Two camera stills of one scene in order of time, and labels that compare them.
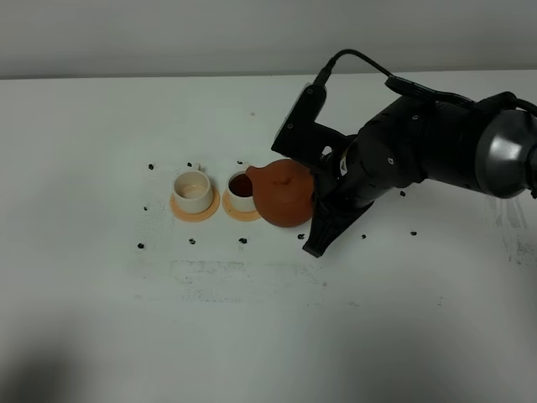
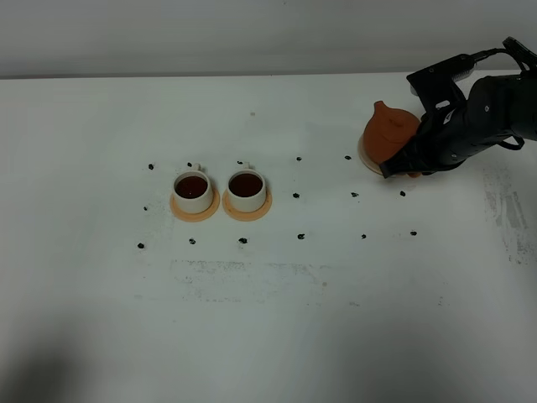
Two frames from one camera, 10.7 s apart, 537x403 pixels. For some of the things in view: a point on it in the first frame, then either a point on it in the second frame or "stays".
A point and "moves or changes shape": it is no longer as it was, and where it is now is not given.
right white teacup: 241,191 stays
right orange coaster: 237,214 stays
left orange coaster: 195,217 stays
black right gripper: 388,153 -> 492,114
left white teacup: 192,191 stays
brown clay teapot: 283,192 moves or changes shape
